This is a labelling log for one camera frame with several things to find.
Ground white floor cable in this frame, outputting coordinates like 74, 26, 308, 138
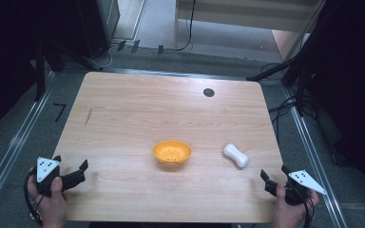
97, 43, 122, 69

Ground black metal stand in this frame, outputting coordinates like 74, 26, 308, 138
33, 37, 105, 103
246, 51, 313, 118

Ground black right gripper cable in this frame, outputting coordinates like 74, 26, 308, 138
297, 189, 317, 228

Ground person's left hand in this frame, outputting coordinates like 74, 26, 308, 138
27, 176, 69, 228

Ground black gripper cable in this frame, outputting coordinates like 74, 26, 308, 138
23, 168, 45, 223
297, 189, 317, 228

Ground black floor cables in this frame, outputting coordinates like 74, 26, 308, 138
266, 94, 298, 136

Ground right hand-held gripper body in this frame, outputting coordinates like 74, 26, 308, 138
264, 169, 328, 207

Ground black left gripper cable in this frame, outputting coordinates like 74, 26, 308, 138
23, 168, 45, 223

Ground yellow plastic bowl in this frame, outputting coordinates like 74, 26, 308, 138
151, 140, 193, 165

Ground dark cabinet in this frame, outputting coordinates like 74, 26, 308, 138
75, 0, 122, 59

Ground metal floor rail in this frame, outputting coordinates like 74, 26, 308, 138
103, 67, 249, 82
281, 85, 350, 228
0, 71, 57, 220

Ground white soap bar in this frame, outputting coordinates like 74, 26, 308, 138
222, 142, 250, 169

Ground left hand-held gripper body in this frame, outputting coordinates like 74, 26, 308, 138
35, 156, 87, 198

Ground person's right hand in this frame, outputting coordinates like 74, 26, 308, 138
272, 183, 320, 228

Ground black hanging cable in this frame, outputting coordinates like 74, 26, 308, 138
174, 0, 198, 52

